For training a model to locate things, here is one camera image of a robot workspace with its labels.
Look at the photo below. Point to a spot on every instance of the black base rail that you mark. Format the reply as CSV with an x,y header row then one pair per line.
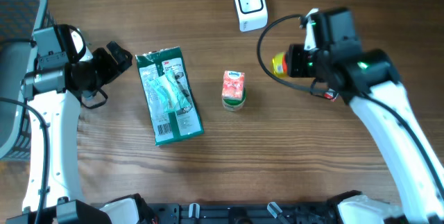
x,y
299,213

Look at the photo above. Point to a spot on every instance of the green 3M gloves package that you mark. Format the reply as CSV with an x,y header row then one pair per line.
x,y
176,126

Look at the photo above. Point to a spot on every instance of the grey plastic mesh basket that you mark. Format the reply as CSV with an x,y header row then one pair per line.
x,y
19,18

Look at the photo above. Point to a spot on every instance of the light green wipes packet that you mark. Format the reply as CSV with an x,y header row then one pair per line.
x,y
169,92

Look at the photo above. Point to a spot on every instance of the yellow liquid bottle silver cap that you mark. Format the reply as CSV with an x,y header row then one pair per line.
x,y
279,65

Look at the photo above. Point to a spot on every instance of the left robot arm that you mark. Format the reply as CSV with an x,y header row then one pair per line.
x,y
52,94

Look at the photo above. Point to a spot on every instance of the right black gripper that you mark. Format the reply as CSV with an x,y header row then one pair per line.
x,y
295,55

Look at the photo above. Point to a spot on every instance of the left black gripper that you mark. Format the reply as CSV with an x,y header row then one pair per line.
x,y
111,69

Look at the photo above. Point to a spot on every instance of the white barcode scanner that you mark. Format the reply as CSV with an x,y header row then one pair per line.
x,y
252,14

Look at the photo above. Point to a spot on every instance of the pink juice carton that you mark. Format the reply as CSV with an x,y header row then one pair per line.
x,y
233,85

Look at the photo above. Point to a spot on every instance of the red white snack packet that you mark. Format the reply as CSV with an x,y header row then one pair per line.
x,y
331,95

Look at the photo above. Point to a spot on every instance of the green white tape roll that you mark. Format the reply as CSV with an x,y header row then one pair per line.
x,y
234,105

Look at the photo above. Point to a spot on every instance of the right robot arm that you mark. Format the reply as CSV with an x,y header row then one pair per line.
x,y
371,86

